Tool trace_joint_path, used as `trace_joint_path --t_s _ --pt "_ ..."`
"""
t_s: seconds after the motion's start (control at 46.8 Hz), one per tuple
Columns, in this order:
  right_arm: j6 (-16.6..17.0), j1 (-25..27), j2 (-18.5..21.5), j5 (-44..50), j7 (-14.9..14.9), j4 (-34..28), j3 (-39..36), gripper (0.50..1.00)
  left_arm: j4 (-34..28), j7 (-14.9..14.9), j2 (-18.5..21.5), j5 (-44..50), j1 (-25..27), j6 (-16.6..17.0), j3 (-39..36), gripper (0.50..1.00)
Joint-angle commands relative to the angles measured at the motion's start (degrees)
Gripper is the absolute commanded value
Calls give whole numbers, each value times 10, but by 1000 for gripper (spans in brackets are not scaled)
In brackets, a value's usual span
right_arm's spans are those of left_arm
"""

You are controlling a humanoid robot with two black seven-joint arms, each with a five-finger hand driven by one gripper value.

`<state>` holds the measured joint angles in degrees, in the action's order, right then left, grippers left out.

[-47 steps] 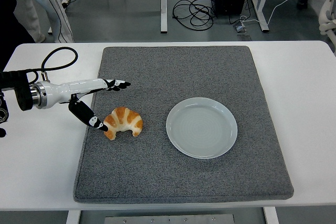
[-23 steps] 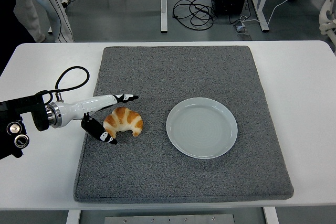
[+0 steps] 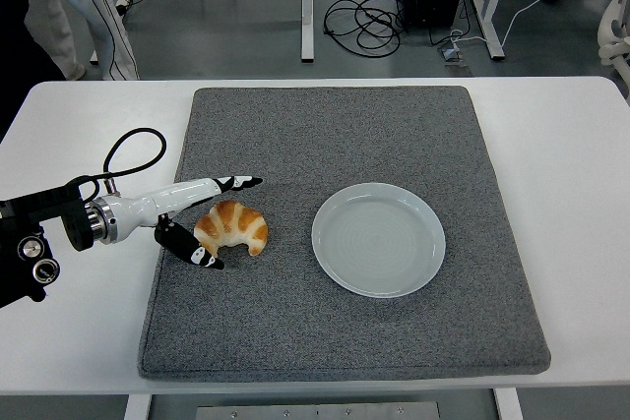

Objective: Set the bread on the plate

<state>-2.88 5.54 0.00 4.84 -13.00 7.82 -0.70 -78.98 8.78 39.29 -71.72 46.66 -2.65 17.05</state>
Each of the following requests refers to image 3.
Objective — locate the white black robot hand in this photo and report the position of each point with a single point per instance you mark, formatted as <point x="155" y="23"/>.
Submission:
<point x="167" y="196"/>

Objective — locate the golden croissant bread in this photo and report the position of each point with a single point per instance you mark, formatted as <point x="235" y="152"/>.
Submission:
<point x="236" y="223"/>

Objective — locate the pale blue round plate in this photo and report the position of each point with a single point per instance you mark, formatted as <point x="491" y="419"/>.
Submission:
<point x="378" y="243"/>

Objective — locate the grey metal plate with screws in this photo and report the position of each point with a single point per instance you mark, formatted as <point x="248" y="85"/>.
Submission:
<point x="315" y="411"/>

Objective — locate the grey fabric mat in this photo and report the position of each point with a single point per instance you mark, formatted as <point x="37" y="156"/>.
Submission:
<point x="320" y="144"/>

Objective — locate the white power strip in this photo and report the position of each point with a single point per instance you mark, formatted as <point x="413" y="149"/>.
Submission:
<point x="124" y="1"/>

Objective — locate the white table leg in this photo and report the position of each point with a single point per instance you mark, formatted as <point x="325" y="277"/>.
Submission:
<point x="137" y="407"/>
<point x="508" y="405"/>

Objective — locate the white background desk leg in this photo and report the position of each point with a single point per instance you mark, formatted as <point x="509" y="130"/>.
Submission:
<point x="489" y="12"/>
<point x="306" y="7"/>

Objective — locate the small grey floor adapter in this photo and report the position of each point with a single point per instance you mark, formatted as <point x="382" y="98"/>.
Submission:
<point x="450" y="53"/>

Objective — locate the white office chair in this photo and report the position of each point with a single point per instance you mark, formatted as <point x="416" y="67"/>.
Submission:
<point x="610" y="21"/>

